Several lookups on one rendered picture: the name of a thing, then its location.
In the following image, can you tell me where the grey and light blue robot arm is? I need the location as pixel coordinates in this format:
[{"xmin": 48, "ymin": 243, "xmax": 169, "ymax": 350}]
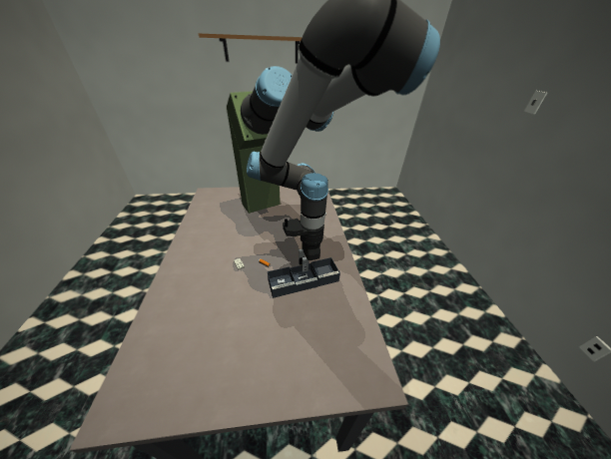
[{"xmin": 241, "ymin": 0, "xmax": 440, "ymax": 219}]

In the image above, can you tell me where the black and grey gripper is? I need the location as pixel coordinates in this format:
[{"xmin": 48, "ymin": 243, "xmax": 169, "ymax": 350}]
[{"xmin": 283, "ymin": 213, "xmax": 326, "ymax": 271}]

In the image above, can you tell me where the dark grey rack of bins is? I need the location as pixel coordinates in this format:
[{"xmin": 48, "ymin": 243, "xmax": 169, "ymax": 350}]
[{"xmin": 268, "ymin": 257, "xmax": 340, "ymax": 298}]

